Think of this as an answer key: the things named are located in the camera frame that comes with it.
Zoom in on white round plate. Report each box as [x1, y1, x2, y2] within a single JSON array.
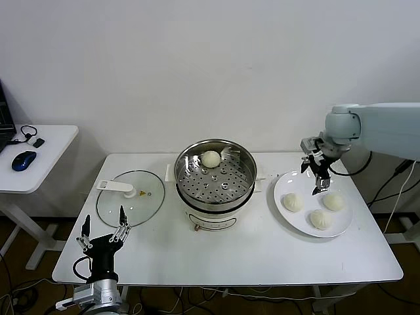
[[272, 169, 354, 238]]

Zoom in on white hanging cable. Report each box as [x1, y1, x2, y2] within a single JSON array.
[[383, 160, 416, 234]]

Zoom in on white work table underframe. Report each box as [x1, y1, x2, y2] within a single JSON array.
[[311, 284, 368, 312]]

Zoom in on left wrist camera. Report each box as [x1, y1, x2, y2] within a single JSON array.
[[55, 297, 83, 311]]

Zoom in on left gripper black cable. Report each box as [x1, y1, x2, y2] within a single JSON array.
[[73, 255, 96, 284]]

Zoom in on white electric cooker pot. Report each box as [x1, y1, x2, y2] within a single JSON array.
[[165, 163, 267, 233]]

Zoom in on black floor cables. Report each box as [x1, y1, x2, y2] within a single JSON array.
[[0, 254, 79, 315]]

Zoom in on black hanging cable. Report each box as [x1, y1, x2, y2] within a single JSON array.
[[366, 170, 413, 209]]

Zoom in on blue computer mouse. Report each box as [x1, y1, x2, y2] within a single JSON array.
[[11, 150, 37, 172]]

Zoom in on white steamed baozi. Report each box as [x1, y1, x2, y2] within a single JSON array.
[[308, 209, 334, 230], [323, 192, 347, 212], [282, 192, 305, 213], [200, 150, 222, 169]]

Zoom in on white side table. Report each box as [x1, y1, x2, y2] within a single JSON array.
[[0, 124, 79, 270]]

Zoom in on stainless steel steamer basket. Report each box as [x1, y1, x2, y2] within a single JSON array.
[[173, 139, 258, 211]]

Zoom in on glass lid white handle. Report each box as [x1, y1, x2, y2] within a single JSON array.
[[96, 169, 165, 229]]

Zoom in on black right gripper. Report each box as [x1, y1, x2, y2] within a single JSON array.
[[299, 153, 332, 197]]

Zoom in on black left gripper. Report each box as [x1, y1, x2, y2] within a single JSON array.
[[75, 205, 132, 284]]

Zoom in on black looped thin cable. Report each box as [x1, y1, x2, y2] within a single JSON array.
[[8, 125, 39, 146]]

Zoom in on black laptop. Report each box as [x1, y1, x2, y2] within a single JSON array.
[[0, 79, 17, 154]]

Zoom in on black power adapter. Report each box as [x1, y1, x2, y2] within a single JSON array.
[[393, 159, 413, 177]]

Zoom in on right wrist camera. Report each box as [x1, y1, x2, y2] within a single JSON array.
[[300, 136, 324, 155]]

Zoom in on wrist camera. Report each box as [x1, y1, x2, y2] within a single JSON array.
[[55, 297, 83, 311], [300, 136, 324, 155]]

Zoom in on white floor cable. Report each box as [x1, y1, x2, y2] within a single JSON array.
[[131, 285, 316, 315]]

